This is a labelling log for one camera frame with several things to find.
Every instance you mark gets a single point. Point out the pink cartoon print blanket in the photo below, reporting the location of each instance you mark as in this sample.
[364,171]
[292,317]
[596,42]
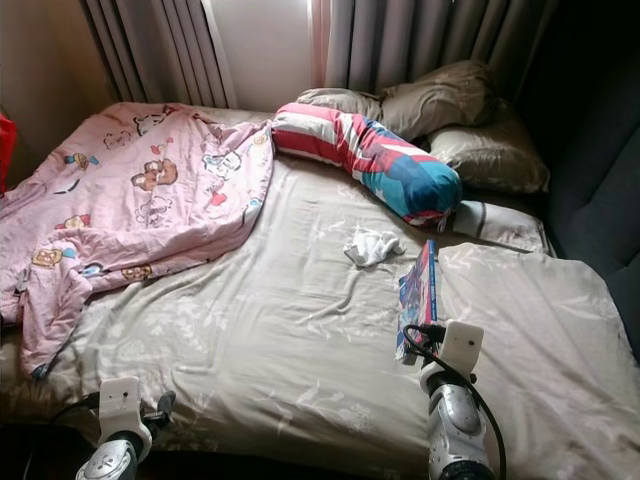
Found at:
[150,180]

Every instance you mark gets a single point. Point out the colourful picture book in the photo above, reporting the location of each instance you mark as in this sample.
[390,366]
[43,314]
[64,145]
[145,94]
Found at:
[418,300]

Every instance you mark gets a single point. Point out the beige leaf pattern bed sheet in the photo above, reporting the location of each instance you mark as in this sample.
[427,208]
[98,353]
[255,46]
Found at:
[290,330]

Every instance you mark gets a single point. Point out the pink sheer curtain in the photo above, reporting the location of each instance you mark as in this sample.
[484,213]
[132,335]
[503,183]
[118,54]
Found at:
[320,50]

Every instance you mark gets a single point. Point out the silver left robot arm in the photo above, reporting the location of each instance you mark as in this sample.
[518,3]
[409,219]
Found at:
[110,462]

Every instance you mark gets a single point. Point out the beige pillow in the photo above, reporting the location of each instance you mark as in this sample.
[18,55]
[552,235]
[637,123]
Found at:
[440,98]
[338,102]
[495,158]

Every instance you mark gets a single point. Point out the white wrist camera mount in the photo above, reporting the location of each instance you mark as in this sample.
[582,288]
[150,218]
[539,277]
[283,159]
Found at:
[462,345]
[118,405]

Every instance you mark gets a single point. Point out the bright window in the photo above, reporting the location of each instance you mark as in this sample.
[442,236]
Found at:
[260,55]

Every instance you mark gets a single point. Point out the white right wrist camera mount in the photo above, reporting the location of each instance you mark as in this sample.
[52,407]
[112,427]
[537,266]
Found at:
[462,345]

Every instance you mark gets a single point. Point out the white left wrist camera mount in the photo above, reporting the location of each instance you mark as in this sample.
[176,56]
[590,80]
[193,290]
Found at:
[118,405]

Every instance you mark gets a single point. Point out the pale piped pillow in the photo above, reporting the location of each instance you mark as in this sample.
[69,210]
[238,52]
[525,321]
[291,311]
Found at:
[505,226]

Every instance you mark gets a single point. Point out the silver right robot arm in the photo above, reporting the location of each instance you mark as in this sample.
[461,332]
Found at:
[455,425]

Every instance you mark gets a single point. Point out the striped bolster pillow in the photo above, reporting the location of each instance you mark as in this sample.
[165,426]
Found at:
[380,160]

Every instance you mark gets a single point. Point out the red pillow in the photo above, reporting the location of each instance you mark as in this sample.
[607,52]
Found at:
[7,150]

